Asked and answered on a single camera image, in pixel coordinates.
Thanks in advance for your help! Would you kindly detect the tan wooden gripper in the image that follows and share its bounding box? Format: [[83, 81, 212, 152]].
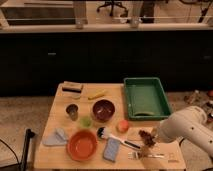
[[139, 130, 156, 157]]

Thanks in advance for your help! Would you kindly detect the dark red grape bunch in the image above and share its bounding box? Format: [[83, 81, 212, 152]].
[[139, 130, 155, 147]]

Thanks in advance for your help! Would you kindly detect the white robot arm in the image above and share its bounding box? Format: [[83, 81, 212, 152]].
[[139, 106, 213, 157]]

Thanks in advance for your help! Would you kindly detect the small green cup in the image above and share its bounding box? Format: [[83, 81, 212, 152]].
[[80, 116, 92, 129]]

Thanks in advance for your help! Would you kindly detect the metal cup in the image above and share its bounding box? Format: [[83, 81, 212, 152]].
[[66, 104, 78, 121]]

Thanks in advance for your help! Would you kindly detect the silver fork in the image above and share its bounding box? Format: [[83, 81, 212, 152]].
[[128, 152, 164, 159]]

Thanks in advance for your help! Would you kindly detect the orange peach fruit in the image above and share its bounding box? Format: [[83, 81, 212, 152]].
[[117, 120, 130, 133]]

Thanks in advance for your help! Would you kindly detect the blue sponge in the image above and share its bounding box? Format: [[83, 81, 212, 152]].
[[103, 138, 120, 162]]

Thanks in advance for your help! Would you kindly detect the white dish brush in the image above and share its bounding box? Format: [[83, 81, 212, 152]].
[[97, 127, 141, 150]]

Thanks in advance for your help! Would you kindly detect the green plastic tray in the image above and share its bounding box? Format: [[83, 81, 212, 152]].
[[124, 77, 171, 121]]

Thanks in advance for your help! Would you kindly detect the dark red bowl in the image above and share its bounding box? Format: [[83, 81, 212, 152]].
[[92, 99, 115, 122]]

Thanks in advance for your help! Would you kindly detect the orange bowl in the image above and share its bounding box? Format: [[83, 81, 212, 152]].
[[66, 130, 97, 162]]

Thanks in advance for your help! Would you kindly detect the wooden table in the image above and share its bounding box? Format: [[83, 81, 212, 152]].
[[34, 84, 186, 171]]

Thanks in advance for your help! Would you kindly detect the yellow banana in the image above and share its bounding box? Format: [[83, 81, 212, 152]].
[[88, 92, 106, 100]]

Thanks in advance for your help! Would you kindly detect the grey folded cloth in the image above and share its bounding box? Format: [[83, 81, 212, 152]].
[[42, 128, 68, 146]]

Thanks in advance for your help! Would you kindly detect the black stand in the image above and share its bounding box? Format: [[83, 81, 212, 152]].
[[20, 129, 35, 171]]

